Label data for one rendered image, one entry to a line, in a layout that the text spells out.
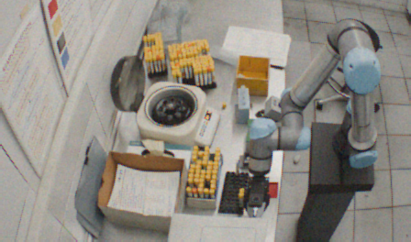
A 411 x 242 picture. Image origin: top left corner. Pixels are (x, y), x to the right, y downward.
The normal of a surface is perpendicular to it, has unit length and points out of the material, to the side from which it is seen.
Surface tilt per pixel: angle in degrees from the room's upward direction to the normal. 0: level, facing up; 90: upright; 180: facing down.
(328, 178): 3
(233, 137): 0
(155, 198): 2
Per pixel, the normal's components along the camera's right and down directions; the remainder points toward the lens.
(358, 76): -0.10, 0.68
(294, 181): -0.07, -0.65
